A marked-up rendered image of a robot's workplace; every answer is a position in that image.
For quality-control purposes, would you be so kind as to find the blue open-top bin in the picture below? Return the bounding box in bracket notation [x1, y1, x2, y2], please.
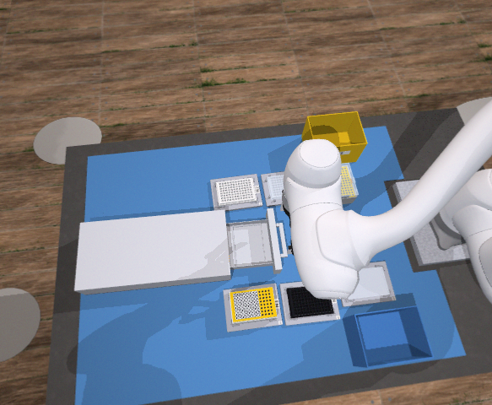
[342, 305, 434, 368]

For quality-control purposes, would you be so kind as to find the yellow open-top bin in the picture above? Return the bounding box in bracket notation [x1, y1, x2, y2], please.
[301, 111, 367, 163]

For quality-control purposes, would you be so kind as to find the blue bench mat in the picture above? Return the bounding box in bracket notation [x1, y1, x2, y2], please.
[75, 126, 466, 405]

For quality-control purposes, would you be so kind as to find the black multi-well plate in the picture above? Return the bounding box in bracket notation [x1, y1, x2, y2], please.
[287, 287, 334, 318]

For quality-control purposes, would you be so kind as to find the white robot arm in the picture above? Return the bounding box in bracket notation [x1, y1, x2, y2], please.
[282, 100, 492, 304]

